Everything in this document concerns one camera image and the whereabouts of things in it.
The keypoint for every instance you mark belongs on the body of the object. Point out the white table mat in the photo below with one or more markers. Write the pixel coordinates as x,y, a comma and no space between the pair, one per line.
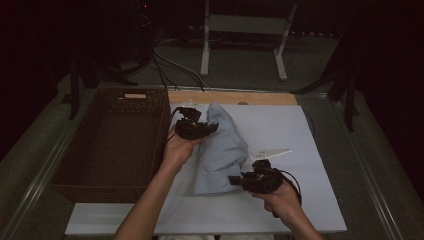
283,126

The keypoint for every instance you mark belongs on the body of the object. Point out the black floor stand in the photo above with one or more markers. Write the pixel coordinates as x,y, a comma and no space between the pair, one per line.
75,90
349,100

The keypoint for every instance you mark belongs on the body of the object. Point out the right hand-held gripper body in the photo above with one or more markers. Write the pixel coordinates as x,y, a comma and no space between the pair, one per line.
263,180

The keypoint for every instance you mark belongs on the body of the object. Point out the light blue garment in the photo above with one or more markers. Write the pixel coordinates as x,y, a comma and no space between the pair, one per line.
220,150

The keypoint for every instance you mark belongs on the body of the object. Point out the metal frame rail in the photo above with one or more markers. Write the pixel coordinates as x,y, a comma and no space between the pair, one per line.
43,173
370,180

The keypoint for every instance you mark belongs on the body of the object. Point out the person's left hand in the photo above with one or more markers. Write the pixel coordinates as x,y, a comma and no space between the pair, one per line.
180,151

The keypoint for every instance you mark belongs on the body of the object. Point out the white metal stand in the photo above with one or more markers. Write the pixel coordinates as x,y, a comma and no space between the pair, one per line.
245,24

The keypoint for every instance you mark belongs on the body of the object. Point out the brown wicker basket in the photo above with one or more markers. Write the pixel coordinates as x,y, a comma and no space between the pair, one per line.
113,143

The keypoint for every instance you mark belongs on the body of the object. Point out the person's right hand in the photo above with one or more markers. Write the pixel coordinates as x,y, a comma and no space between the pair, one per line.
280,203

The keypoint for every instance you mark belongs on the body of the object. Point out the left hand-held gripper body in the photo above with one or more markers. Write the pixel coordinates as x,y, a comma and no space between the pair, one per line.
190,128

